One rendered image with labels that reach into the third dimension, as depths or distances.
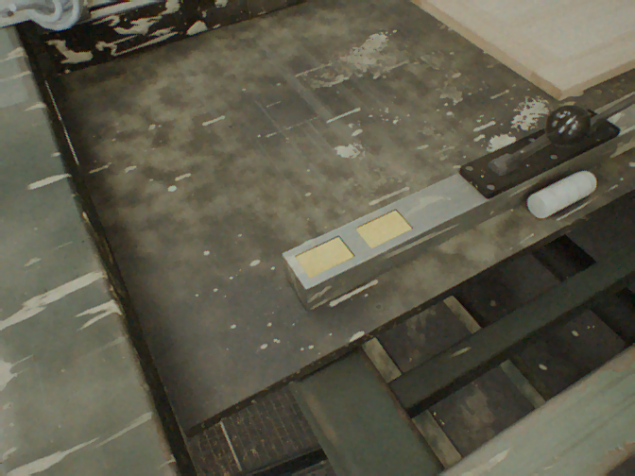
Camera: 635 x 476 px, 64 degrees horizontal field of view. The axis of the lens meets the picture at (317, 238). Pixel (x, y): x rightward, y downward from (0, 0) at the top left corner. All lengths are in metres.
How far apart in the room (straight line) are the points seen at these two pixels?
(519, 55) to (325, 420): 0.59
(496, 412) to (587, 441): 2.05
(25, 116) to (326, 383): 0.44
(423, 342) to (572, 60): 1.97
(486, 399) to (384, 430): 2.01
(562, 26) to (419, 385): 0.63
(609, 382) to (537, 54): 0.53
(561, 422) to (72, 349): 0.37
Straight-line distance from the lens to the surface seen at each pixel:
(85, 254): 0.48
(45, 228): 0.51
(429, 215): 0.54
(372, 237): 0.51
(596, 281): 0.66
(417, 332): 2.65
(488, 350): 0.57
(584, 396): 0.46
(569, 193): 0.63
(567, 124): 0.50
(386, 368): 1.74
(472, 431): 2.59
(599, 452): 0.45
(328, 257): 0.50
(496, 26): 0.91
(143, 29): 0.91
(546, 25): 0.94
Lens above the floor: 2.01
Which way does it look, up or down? 40 degrees down
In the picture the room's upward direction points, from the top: 92 degrees counter-clockwise
